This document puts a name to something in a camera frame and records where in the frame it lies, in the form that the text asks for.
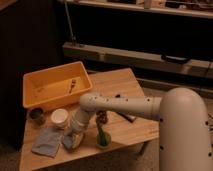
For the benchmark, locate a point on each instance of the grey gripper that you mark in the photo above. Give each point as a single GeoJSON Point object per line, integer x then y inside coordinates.
{"type": "Point", "coordinates": [76, 127]}

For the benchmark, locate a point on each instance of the blue sponge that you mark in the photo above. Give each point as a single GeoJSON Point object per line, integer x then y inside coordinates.
{"type": "Point", "coordinates": [68, 142]}

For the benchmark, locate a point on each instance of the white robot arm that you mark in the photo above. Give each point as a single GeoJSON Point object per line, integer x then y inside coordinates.
{"type": "Point", "coordinates": [184, 136]}

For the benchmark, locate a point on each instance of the white bowl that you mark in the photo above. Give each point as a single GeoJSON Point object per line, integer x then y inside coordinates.
{"type": "Point", "coordinates": [59, 118]}

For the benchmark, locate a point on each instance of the blue folded cloth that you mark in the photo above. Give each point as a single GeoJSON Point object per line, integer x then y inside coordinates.
{"type": "Point", "coordinates": [48, 142]}

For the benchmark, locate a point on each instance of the dark grape bunch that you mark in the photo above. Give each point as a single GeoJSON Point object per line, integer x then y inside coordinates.
{"type": "Point", "coordinates": [102, 117]}

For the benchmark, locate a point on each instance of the wooden table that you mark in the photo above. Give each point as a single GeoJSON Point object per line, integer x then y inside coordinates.
{"type": "Point", "coordinates": [123, 133]}

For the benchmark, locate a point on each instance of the dark metal cup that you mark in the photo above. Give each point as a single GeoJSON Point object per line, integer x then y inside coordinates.
{"type": "Point", "coordinates": [36, 115]}

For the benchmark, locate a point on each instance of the yellow plastic bin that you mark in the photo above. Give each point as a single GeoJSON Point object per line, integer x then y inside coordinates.
{"type": "Point", "coordinates": [49, 88]}

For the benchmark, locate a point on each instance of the dark brush block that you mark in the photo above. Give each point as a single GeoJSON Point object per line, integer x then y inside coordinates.
{"type": "Point", "coordinates": [129, 118]}

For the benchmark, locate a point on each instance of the small utensil in bin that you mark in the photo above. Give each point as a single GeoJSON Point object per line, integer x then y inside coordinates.
{"type": "Point", "coordinates": [73, 83]}

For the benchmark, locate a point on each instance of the metal stand pole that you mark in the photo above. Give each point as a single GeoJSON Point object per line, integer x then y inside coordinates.
{"type": "Point", "coordinates": [69, 21]}

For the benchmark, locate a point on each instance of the grey metal shelf rail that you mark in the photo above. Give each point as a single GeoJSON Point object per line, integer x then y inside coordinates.
{"type": "Point", "coordinates": [137, 59]}

